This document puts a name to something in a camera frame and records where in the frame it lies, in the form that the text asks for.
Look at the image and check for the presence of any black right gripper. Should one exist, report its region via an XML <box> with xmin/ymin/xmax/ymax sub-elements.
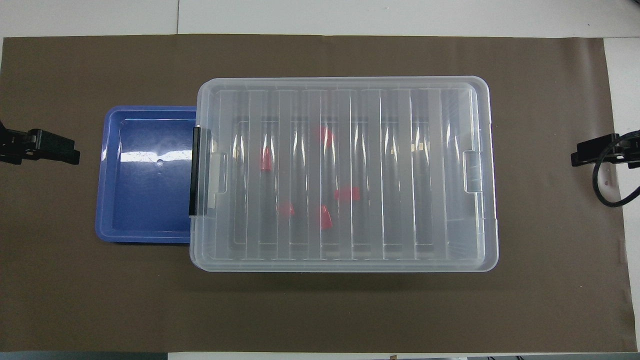
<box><xmin>571</xmin><ymin>129</ymin><xmax>640</xmax><ymax>170</ymax></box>

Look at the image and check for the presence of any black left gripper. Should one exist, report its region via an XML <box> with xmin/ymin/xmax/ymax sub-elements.
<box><xmin>0</xmin><ymin>122</ymin><xmax>81</xmax><ymax>166</ymax></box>

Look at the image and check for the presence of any clear ribbed plastic lid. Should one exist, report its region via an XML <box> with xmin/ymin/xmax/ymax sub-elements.
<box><xmin>189</xmin><ymin>76</ymin><xmax>500</xmax><ymax>273</ymax></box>

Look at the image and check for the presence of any blue plastic tray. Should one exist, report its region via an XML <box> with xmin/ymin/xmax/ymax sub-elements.
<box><xmin>95</xmin><ymin>105</ymin><xmax>199</xmax><ymax>245</ymax></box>

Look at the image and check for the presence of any black box latch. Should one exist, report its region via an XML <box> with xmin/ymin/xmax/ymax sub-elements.
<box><xmin>189</xmin><ymin>126</ymin><xmax>202</xmax><ymax>217</ymax></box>

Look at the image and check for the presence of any clear plastic storage box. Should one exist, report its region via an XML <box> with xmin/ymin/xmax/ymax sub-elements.
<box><xmin>189</xmin><ymin>76</ymin><xmax>499</xmax><ymax>273</ymax></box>

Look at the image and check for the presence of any brown paper table mat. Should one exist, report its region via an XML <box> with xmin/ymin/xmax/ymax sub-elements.
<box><xmin>0</xmin><ymin>34</ymin><xmax>638</xmax><ymax>353</ymax></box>

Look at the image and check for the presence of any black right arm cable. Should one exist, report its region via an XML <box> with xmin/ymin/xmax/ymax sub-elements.
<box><xmin>592</xmin><ymin>149</ymin><xmax>640</xmax><ymax>208</ymax></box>

